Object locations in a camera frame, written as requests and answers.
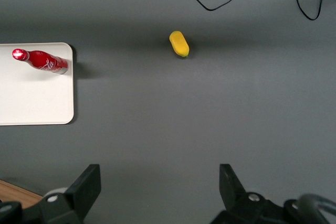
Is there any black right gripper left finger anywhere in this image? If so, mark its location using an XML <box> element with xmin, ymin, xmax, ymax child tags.
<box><xmin>39</xmin><ymin>163</ymin><xmax>102</xmax><ymax>224</ymax></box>

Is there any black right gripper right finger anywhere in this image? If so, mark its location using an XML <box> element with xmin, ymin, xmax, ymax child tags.
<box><xmin>209</xmin><ymin>163</ymin><xmax>287</xmax><ymax>224</ymax></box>

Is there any red coke bottle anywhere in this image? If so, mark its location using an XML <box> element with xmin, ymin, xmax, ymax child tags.
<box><xmin>12</xmin><ymin>48</ymin><xmax>69</xmax><ymax>75</ymax></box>

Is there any beige plastic tray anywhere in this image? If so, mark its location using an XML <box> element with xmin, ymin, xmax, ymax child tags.
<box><xmin>0</xmin><ymin>42</ymin><xmax>75</xmax><ymax>126</ymax></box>

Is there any wooden drawer cabinet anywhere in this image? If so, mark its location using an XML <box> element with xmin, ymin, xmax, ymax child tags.
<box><xmin>0</xmin><ymin>179</ymin><xmax>43</xmax><ymax>209</ymax></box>

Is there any yellow toy mango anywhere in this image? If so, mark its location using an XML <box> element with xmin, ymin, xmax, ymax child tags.
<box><xmin>169</xmin><ymin>30</ymin><xmax>190</xmax><ymax>58</ymax></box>

